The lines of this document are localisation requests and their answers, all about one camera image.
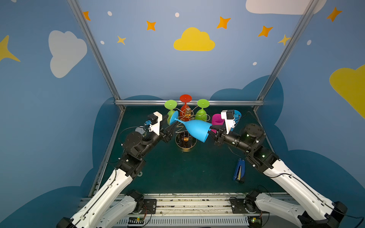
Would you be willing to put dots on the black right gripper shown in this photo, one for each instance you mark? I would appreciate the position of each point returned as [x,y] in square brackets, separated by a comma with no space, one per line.
[220,137]

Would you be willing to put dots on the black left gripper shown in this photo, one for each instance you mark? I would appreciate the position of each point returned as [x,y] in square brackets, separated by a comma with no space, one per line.
[166,132]

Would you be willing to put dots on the pink wine glass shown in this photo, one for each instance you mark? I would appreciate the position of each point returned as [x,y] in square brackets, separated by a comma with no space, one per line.
[218,121]

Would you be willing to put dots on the blue wine glass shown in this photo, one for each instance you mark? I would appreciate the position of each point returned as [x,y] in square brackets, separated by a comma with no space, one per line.
[198,129]
[233,117]

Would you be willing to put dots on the green wine glass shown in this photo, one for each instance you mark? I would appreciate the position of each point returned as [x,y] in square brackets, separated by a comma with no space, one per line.
[201,113]
[170,105]

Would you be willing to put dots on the blue wine glass front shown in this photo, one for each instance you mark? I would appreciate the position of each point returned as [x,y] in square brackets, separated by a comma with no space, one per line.
[233,117]

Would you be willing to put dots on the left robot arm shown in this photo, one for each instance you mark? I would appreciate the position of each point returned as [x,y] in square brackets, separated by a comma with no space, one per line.
[99,211]

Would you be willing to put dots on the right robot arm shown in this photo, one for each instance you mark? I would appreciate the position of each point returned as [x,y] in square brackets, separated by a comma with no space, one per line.
[312,210]

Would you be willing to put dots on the red wine glass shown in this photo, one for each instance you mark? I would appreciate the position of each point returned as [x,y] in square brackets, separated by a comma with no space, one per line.
[185,111]

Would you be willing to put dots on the silver tin can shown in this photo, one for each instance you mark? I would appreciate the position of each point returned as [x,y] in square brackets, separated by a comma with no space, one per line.
[140,130]

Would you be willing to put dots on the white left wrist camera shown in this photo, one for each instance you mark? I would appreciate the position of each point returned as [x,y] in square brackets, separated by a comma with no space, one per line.
[153,123]

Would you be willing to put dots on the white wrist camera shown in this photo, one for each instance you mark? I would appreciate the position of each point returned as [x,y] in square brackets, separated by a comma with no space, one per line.
[223,115]
[153,123]

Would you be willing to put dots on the gold wire glass rack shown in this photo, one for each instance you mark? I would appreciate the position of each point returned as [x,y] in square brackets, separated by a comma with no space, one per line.
[183,139]

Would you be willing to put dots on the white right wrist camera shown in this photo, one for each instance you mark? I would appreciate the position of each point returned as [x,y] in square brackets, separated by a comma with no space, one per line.
[223,115]

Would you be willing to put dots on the right corner frame post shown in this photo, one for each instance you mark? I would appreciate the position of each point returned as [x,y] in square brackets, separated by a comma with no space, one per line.
[297,32]

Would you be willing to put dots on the corner frame post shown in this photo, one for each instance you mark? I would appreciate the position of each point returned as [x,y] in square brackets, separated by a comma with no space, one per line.
[78,13]
[297,32]

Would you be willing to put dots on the aluminium frame rear rail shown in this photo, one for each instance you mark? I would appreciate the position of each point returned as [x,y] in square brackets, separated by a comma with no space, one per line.
[212,102]

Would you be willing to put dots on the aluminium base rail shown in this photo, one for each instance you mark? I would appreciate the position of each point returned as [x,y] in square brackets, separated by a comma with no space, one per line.
[182,210]

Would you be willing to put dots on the left corner frame post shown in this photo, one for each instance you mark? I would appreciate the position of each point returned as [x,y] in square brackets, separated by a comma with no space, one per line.
[78,13]

